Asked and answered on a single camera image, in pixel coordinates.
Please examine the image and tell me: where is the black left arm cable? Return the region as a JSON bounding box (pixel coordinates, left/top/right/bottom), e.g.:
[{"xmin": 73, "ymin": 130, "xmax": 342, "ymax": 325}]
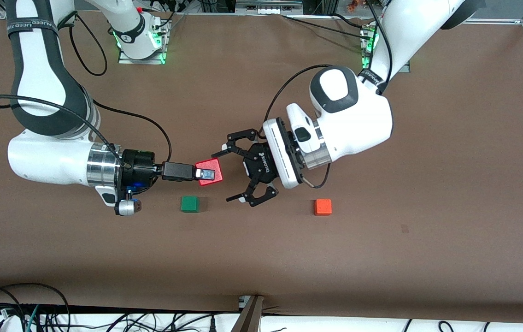
[{"xmin": 265, "ymin": 0, "xmax": 393, "ymax": 190}]

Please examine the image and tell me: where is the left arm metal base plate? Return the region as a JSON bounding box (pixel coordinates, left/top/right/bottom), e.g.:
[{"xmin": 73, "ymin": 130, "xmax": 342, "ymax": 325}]
[{"xmin": 360, "ymin": 25, "xmax": 411, "ymax": 73}]

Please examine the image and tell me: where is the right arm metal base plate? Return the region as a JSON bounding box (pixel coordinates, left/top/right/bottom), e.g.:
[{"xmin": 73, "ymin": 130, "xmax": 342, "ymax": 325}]
[{"xmin": 118, "ymin": 21, "xmax": 168, "ymax": 65}]

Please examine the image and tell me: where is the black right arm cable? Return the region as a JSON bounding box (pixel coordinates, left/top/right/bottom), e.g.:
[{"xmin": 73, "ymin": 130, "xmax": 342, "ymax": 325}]
[{"xmin": 0, "ymin": 14, "xmax": 172, "ymax": 165}]

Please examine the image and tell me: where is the red cube block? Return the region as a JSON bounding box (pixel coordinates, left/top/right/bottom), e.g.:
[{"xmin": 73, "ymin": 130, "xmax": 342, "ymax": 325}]
[{"xmin": 195, "ymin": 158, "xmax": 223, "ymax": 186}]

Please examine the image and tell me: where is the short black base cable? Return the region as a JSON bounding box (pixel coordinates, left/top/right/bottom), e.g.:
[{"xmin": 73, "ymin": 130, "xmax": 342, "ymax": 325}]
[{"xmin": 333, "ymin": 13, "xmax": 370, "ymax": 30}]

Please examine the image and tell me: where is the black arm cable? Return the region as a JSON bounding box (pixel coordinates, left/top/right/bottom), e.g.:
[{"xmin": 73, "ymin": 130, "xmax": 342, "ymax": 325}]
[
  {"xmin": 265, "ymin": 0, "xmax": 393, "ymax": 190},
  {"xmin": 0, "ymin": 14, "xmax": 172, "ymax": 165}
]

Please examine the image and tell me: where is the grey power strip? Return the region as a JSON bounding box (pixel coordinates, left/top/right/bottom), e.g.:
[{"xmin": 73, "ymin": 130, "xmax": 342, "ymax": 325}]
[{"xmin": 236, "ymin": 0, "xmax": 304, "ymax": 15}]

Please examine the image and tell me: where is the black looped cable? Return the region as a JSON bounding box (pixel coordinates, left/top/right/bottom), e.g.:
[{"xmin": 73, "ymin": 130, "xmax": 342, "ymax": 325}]
[{"xmin": 0, "ymin": 282, "xmax": 71, "ymax": 332}]

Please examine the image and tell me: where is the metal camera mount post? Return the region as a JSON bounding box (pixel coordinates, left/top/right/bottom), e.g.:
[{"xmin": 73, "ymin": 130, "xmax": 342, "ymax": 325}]
[{"xmin": 231, "ymin": 295, "xmax": 264, "ymax": 332}]

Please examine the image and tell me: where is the brown table cover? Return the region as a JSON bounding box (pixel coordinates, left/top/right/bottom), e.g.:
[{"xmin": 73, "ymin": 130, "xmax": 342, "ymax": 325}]
[{"xmin": 0, "ymin": 8, "xmax": 523, "ymax": 323}]

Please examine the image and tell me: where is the long black base cable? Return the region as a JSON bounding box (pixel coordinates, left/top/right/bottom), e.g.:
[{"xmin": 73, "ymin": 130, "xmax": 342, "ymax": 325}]
[{"xmin": 282, "ymin": 15, "xmax": 367, "ymax": 40}]

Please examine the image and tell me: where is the teal cable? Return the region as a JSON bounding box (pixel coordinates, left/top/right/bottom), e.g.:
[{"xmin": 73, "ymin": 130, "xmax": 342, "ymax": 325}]
[{"xmin": 24, "ymin": 304, "xmax": 41, "ymax": 332}]

